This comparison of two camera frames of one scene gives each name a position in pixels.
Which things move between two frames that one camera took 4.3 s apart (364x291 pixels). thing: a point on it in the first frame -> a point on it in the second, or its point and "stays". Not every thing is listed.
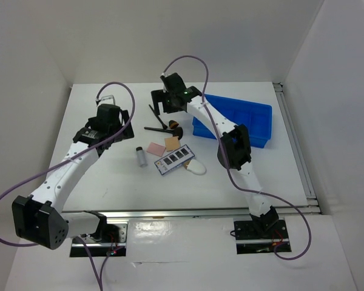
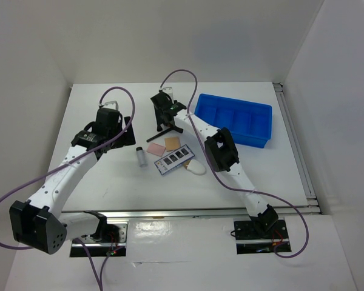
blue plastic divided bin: (257, 118) stays
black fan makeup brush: (176, 131) -> (166, 131)
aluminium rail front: (193, 212) stays
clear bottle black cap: (141, 154) stays
